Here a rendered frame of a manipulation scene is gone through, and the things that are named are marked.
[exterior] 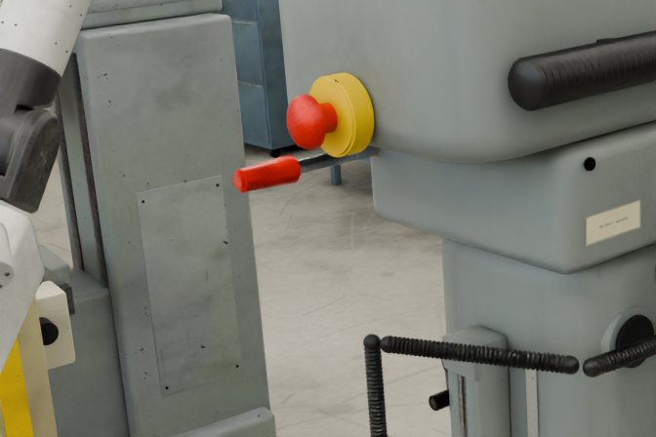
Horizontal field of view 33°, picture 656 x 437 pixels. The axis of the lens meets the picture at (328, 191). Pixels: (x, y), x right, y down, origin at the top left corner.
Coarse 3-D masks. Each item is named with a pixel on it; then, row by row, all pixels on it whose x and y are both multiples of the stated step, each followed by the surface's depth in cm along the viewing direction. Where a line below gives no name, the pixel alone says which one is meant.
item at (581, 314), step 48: (480, 288) 95; (528, 288) 90; (576, 288) 88; (624, 288) 89; (528, 336) 91; (576, 336) 89; (624, 336) 88; (528, 384) 92; (576, 384) 90; (624, 384) 91; (528, 432) 94; (576, 432) 91; (624, 432) 92
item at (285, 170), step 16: (272, 160) 91; (288, 160) 91; (304, 160) 92; (320, 160) 93; (336, 160) 94; (352, 160) 95; (240, 176) 89; (256, 176) 89; (272, 176) 90; (288, 176) 91
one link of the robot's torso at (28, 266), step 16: (0, 208) 113; (16, 208) 116; (16, 224) 113; (32, 224) 117; (16, 240) 112; (32, 240) 115; (16, 256) 112; (32, 256) 114; (16, 272) 111; (32, 272) 114; (16, 288) 111; (32, 288) 114; (0, 304) 108; (16, 304) 111; (0, 320) 108; (16, 320) 110; (0, 336) 107; (16, 336) 110; (0, 352) 107; (0, 368) 107
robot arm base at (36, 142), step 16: (32, 112) 121; (48, 112) 122; (32, 128) 119; (48, 128) 122; (16, 144) 118; (32, 144) 119; (48, 144) 124; (16, 160) 118; (32, 160) 120; (48, 160) 125; (0, 176) 118; (16, 176) 118; (32, 176) 122; (48, 176) 127; (0, 192) 118; (16, 192) 118; (32, 192) 123; (32, 208) 125
